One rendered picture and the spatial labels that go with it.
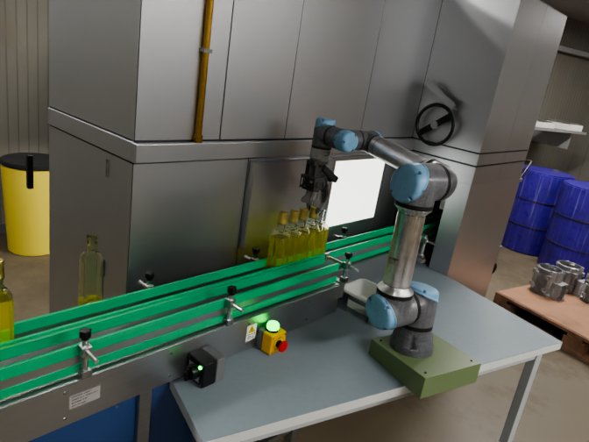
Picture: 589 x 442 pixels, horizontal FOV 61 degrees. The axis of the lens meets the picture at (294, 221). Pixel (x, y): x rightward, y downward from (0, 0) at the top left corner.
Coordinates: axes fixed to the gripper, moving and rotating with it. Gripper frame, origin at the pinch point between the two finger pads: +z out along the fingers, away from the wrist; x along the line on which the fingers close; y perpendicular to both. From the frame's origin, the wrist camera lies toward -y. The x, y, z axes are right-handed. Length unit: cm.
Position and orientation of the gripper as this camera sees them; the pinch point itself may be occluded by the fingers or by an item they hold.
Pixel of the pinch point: (314, 209)
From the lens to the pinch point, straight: 196.3
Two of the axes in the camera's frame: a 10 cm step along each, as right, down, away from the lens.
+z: -1.5, 9.4, 3.0
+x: 7.4, 3.1, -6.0
